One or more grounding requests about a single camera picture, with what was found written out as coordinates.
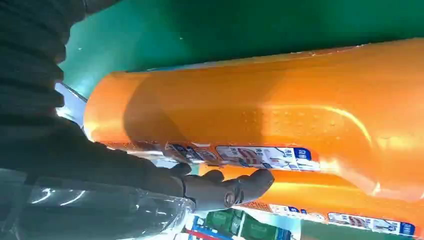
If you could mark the ribbed grey right robot arm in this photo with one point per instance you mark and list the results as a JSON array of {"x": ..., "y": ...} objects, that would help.
[{"x": 30, "y": 56}]

